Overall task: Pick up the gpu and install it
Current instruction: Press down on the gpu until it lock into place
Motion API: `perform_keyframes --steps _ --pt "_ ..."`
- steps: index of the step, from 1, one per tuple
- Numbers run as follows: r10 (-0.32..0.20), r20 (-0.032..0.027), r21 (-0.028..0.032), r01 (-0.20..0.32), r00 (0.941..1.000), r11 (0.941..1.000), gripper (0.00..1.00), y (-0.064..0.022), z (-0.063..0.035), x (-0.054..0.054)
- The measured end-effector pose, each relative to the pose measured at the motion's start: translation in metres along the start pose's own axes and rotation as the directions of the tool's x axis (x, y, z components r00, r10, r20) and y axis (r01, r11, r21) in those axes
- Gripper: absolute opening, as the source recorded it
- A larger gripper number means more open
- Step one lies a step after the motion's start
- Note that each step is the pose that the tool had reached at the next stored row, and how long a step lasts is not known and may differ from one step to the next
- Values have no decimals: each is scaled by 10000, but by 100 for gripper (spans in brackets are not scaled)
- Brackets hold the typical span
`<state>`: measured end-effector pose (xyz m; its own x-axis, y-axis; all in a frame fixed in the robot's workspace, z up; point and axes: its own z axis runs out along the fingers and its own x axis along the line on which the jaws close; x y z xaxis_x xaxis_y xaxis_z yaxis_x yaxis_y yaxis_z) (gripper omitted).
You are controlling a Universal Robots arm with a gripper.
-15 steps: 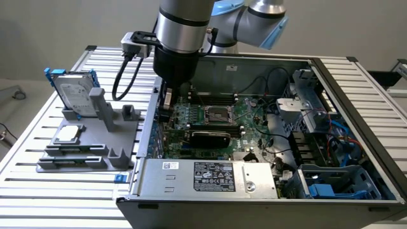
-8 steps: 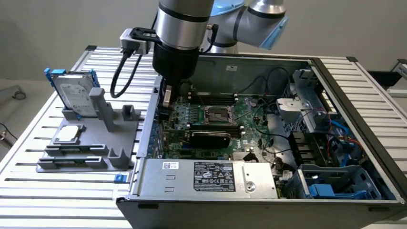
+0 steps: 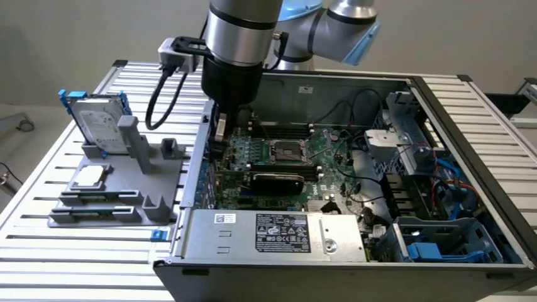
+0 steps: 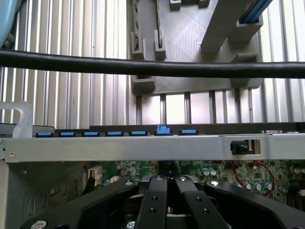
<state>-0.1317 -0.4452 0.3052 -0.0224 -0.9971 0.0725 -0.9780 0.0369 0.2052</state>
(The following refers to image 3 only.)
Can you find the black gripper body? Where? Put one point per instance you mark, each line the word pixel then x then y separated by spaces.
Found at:
pixel 231 81

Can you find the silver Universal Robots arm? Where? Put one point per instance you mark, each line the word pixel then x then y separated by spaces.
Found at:
pixel 239 31

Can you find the black RAM slots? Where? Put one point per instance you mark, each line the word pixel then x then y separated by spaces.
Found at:
pixel 285 130
pixel 312 173

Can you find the CPU socket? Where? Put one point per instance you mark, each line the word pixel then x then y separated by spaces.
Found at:
pixel 289 152

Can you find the black graphics card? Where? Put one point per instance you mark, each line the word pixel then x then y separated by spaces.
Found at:
pixel 277 183

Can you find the black table corner cap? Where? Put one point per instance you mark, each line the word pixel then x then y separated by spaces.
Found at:
pixel 464 78
pixel 120 63

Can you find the grey parts rack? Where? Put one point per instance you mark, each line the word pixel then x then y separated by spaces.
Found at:
pixel 125 185

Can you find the green motherboard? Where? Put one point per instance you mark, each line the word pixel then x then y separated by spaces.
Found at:
pixel 336 176

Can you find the silver CPU chip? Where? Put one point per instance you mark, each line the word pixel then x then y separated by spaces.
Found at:
pixel 89 175

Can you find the silver chipset heatsink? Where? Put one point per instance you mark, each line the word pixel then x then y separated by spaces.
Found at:
pixel 321 206

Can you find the silver power supply unit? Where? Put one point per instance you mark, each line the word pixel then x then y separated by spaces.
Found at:
pixel 239 239

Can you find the green RAM stick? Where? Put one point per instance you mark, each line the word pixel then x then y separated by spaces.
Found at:
pixel 100 195

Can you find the blue table clip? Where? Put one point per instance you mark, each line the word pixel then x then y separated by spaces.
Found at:
pixel 160 235

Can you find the silver drive cage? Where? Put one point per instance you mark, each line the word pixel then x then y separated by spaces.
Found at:
pixel 403 141

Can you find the grey caster wheel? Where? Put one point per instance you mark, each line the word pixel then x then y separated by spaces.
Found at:
pixel 26 123

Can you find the blue disk bay latch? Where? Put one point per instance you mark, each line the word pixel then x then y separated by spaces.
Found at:
pixel 424 251

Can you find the grey disk bay cage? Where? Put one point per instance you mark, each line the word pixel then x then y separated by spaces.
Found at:
pixel 461 232

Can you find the black open PC case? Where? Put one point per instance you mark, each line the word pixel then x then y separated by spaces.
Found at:
pixel 461 277

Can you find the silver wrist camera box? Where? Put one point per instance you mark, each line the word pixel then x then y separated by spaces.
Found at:
pixel 177 56

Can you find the hard disk with blue bracket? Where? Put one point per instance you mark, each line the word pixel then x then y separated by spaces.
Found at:
pixel 99 122

